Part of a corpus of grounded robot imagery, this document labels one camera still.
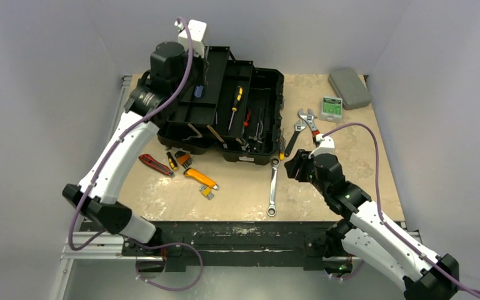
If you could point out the orange utility knife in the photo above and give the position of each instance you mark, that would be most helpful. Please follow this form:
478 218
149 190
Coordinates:
201 178

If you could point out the red blue small screwdriver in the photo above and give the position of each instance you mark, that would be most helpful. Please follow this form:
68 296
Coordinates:
199 90

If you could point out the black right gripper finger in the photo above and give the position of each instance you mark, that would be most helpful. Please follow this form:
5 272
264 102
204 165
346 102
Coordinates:
302 155
294 168

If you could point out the steel claw hammer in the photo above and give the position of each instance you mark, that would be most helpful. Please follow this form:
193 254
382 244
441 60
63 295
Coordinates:
254 132

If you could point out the small black adjustable wrench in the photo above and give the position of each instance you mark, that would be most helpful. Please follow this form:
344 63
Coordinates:
299 126

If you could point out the grey plastic case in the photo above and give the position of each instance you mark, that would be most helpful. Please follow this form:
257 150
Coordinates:
349 87

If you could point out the red black wire stripper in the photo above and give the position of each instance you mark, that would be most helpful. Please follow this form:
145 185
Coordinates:
149 161

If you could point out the silver ratchet wrench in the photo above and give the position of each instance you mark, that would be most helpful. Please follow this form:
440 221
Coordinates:
271 210

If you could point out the yellow handled screwdriver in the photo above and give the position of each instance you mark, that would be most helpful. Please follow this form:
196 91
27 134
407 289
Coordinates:
282 148

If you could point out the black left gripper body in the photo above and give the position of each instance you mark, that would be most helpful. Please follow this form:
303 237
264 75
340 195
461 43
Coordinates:
198 70

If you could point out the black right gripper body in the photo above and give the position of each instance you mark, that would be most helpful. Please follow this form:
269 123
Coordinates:
300 166

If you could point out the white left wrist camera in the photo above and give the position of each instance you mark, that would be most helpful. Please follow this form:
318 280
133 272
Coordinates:
197 36

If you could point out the red handled adjustable wrench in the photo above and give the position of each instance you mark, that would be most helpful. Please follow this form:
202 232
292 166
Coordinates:
309 117

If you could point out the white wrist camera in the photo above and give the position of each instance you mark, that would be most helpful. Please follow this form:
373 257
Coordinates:
324 145
197 36

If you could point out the black plastic toolbox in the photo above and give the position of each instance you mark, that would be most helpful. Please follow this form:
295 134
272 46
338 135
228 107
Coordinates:
201 124

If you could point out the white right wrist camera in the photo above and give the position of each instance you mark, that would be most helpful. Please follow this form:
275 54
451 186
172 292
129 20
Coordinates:
324 145

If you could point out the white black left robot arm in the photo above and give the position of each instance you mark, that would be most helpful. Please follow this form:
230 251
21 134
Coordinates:
176 69

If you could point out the aluminium frame rail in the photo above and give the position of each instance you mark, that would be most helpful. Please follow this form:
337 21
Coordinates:
92 176

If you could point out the black yellow phillips screwdriver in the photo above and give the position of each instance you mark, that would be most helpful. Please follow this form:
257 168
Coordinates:
236 100

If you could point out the green white bit box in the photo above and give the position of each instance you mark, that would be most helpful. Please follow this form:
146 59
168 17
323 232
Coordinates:
331 109

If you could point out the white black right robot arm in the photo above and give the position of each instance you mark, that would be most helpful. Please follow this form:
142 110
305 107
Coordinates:
366 232

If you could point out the black multi pliers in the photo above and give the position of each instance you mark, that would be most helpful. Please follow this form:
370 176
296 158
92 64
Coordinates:
259 147

